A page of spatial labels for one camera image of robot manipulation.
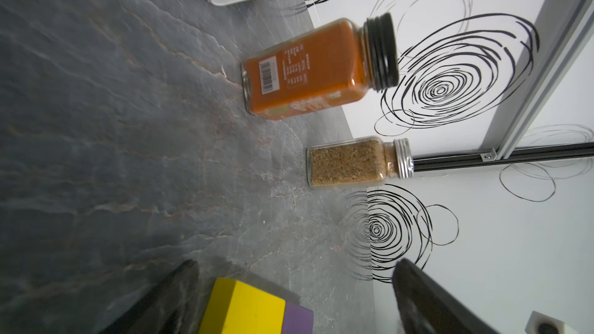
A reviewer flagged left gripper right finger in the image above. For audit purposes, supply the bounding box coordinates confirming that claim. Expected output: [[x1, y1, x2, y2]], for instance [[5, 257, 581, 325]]
[[391, 259, 496, 334]]

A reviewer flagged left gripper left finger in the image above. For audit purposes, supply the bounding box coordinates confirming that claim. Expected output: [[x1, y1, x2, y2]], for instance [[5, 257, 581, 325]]
[[102, 260, 200, 333]]

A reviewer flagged purple block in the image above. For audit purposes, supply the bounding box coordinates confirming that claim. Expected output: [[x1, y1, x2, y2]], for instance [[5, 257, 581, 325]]
[[281, 301, 314, 334]]

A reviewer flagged yellow block near magenta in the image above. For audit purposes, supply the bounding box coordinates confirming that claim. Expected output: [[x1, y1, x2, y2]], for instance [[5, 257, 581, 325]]
[[198, 278, 286, 334]]

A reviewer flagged brown spice jar silver lid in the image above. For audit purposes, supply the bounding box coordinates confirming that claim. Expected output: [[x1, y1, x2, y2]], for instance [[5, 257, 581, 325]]
[[306, 136, 415, 188]]

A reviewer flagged red pepper spice jar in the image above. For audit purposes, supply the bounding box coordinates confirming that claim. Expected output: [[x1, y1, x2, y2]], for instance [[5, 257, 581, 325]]
[[241, 13, 399, 120]]

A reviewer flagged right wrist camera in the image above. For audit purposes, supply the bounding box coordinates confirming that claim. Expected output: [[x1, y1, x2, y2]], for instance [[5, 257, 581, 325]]
[[524, 311, 579, 334]]

